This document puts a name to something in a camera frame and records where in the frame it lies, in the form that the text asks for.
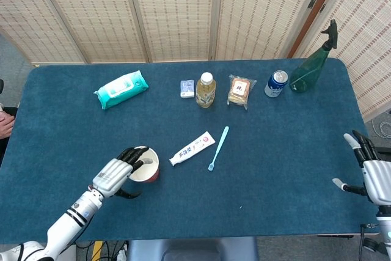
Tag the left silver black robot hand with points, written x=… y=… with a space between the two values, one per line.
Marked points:
x=110 y=178

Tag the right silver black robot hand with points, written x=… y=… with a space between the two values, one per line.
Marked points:
x=380 y=181

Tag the red paper cup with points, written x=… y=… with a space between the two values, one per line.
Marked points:
x=148 y=174

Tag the white toothpaste tube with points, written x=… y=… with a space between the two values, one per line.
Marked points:
x=191 y=150

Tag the light blue toothbrush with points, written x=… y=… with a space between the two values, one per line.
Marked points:
x=218 y=148

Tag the person's bare hand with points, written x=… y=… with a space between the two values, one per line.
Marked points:
x=5 y=125

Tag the black equipment case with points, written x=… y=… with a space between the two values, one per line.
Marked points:
x=384 y=152

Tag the blue felt table mat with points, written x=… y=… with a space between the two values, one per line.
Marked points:
x=91 y=120

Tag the teal wet wipes pack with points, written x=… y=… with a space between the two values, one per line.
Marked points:
x=122 y=90

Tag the grey blue chair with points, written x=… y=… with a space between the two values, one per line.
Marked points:
x=192 y=250

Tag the small purple card box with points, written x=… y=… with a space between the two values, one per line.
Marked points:
x=187 y=88

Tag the yellow drink bottle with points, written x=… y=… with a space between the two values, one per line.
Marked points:
x=205 y=93

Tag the green spray bottle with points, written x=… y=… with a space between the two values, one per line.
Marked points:
x=305 y=74

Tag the blue white drink can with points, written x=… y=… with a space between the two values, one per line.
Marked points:
x=275 y=86

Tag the packaged sliced cake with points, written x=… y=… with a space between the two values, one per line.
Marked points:
x=239 y=91

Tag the bamboo folding screen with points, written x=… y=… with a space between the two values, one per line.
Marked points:
x=171 y=13

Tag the brown wooden post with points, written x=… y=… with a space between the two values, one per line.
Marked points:
x=317 y=7

